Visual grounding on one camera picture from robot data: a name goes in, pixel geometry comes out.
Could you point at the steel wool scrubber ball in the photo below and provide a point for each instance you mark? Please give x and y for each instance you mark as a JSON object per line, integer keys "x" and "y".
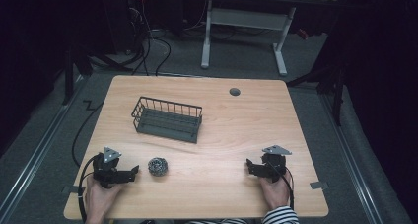
{"x": 157, "y": 166}

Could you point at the metal floor rail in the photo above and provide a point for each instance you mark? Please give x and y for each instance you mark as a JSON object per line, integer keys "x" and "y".
{"x": 36, "y": 158}
{"x": 353, "y": 158}

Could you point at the person's left hand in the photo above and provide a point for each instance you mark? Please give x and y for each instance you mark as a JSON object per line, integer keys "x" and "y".
{"x": 100, "y": 197}

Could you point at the person's right hand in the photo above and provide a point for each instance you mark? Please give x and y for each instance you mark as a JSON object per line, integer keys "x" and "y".
{"x": 275, "y": 192}

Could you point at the white metal frame desk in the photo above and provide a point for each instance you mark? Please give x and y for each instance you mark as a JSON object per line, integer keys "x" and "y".
{"x": 249, "y": 19}

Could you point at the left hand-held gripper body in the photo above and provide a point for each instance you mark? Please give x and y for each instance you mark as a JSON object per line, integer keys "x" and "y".
{"x": 106, "y": 173}

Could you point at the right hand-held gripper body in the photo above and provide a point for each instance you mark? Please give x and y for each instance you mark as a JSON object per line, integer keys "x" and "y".
{"x": 273, "y": 166}

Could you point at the grey tape piece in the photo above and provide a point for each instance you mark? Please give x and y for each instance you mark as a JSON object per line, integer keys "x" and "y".
{"x": 70, "y": 189}
{"x": 318, "y": 185}

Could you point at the black metal stand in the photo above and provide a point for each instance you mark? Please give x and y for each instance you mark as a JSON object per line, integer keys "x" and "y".
{"x": 336, "y": 92}
{"x": 68, "y": 76}

